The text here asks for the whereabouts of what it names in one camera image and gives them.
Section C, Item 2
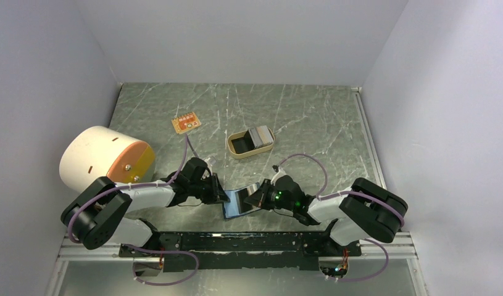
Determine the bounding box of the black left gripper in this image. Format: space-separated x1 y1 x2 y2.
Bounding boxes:
189 173 230 205

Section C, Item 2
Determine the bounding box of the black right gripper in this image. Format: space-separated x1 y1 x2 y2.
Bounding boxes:
244 178 295 212

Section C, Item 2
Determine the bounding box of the blue leather card holder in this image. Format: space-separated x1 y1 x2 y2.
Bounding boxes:
222 183 259 220

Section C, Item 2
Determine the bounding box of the black credit card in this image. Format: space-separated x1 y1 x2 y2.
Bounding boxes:
237 184 262 215

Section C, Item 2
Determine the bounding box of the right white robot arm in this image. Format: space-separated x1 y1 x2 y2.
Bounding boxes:
243 173 409 255

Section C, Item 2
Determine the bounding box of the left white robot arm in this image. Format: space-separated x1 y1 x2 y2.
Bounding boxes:
60 157 230 257

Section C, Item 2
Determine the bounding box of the beige oval card tray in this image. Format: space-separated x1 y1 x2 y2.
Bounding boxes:
227 128 275 159

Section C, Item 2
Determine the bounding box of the stack of cards in tray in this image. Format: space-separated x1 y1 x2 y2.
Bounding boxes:
247 125 274 149

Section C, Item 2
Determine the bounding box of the large white cylinder roll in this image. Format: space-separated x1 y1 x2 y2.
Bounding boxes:
59 126 156 192

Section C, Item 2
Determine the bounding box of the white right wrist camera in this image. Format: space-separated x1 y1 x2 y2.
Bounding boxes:
272 165 286 184

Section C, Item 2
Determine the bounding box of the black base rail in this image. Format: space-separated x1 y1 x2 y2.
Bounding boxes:
119 226 361 273

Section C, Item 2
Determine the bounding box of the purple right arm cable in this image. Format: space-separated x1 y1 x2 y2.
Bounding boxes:
275 153 405 284

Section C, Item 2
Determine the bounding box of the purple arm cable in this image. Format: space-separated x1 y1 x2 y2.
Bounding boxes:
275 153 405 284
67 134 203 244

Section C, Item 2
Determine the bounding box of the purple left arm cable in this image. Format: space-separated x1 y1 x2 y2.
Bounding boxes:
67 134 203 244

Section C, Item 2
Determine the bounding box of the aluminium frame rail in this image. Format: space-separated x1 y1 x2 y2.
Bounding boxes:
46 232 428 295

